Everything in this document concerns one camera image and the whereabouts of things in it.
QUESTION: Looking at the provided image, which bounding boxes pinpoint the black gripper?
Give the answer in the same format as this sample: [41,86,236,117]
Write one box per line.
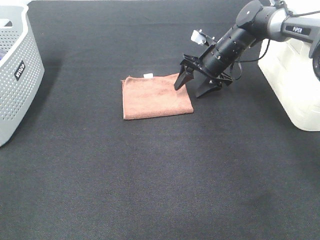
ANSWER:
[174,45,234,98]

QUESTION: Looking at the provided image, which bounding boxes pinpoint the orange-brown towel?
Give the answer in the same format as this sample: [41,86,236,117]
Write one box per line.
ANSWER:
[121,73,194,120]

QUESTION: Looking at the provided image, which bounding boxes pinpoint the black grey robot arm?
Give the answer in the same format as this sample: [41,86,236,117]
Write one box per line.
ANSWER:
[174,0,320,97]

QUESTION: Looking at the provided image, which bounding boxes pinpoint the white plastic storage bin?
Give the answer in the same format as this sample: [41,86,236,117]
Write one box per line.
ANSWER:
[258,39,320,132]

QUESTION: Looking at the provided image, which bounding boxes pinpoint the black table mat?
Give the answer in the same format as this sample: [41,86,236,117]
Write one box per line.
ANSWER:
[0,0,320,240]

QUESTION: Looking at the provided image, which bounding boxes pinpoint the grey perforated laundry basket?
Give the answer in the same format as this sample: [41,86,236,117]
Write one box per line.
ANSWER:
[0,1,45,145]

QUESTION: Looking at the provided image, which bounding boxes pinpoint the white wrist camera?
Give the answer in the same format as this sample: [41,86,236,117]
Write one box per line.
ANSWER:
[190,29,217,46]

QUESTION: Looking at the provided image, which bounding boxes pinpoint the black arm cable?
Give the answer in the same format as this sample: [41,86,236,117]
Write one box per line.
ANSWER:
[229,37,271,81]

